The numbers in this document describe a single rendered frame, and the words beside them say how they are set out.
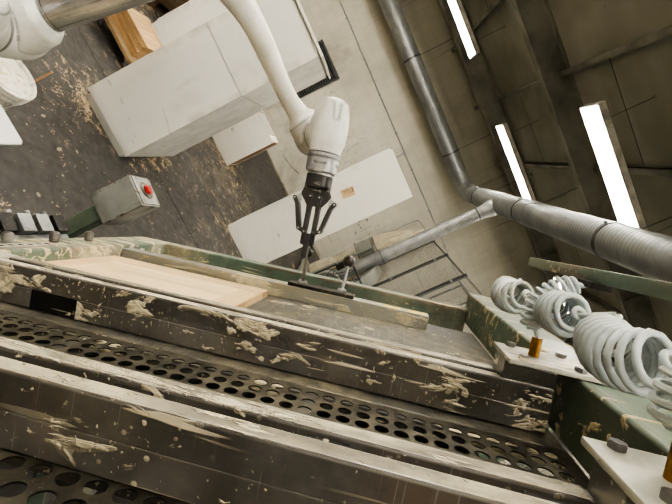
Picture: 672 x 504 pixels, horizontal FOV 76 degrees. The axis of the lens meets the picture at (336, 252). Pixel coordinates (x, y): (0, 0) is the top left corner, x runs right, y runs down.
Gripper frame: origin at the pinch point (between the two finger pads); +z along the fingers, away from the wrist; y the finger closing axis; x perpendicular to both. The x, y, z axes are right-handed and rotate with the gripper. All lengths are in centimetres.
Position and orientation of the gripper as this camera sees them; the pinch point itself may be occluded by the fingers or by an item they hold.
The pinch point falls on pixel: (306, 245)
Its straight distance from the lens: 121.7
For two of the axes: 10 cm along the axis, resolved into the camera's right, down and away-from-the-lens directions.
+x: 1.3, -0.4, 9.9
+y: 9.7, 2.0, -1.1
